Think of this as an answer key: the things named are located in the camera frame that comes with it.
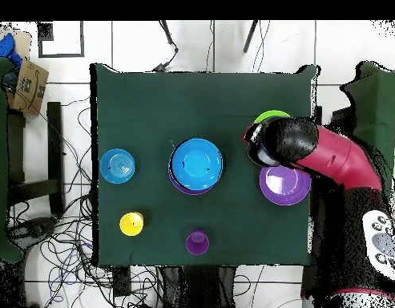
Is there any large blue bowl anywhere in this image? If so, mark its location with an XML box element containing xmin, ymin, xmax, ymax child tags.
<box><xmin>169</xmin><ymin>137</ymin><xmax>224</xmax><ymax>192</ymax></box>

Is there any purple bowl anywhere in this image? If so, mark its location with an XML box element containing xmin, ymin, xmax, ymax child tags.
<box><xmin>258</xmin><ymin>164</ymin><xmax>312</xmax><ymax>207</ymax></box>
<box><xmin>167</xmin><ymin>160</ymin><xmax>217</xmax><ymax>197</ymax></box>

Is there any large green bowl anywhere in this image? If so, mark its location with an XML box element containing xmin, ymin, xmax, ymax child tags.
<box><xmin>253</xmin><ymin>109</ymin><xmax>292</xmax><ymax>125</ymax></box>

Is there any dark green tablecloth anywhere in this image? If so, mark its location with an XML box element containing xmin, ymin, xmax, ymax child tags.
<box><xmin>89</xmin><ymin>63</ymin><xmax>320</xmax><ymax>268</ymax></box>

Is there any black tripod leg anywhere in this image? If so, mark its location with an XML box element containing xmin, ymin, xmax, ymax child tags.
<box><xmin>159</xmin><ymin>20</ymin><xmax>179</xmax><ymax>54</ymax></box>
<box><xmin>242</xmin><ymin>20</ymin><xmax>260</xmax><ymax>54</ymax></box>

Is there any purple cup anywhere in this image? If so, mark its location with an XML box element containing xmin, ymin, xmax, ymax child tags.
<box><xmin>185</xmin><ymin>229</ymin><xmax>210</xmax><ymax>257</ymax></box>

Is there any small blue bowl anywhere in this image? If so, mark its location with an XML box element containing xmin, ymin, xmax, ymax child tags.
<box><xmin>99</xmin><ymin>148</ymin><xmax>136</xmax><ymax>184</ymax></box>

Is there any yellow cup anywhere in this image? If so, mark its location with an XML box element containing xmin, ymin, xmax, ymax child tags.
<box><xmin>119</xmin><ymin>211</ymin><xmax>145</xmax><ymax>237</ymax></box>

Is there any brown cardboard box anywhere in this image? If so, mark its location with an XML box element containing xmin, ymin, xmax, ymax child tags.
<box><xmin>6</xmin><ymin>59</ymin><xmax>50</xmax><ymax>117</ymax></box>

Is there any blue fabric bag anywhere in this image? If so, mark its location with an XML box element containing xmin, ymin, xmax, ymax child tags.
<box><xmin>0</xmin><ymin>32</ymin><xmax>23</xmax><ymax>71</ymax></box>

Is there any tangle of floor cables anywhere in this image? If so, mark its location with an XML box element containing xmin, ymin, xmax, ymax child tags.
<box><xmin>7</xmin><ymin>95</ymin><xmax>163</xmax><ymax>308</ymax></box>

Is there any black square floor frame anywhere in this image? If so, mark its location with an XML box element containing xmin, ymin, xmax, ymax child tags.
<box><xmin>37</xmin><ymin>21</ymin><xmax>86</xmax><ymax>59</ymax></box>

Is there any grey pedestal foot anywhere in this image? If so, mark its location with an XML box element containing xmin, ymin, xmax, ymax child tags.
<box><xmin>7</xmin><ymin>216</ymin><xmax>58</xmax><ymax>245</ymax></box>

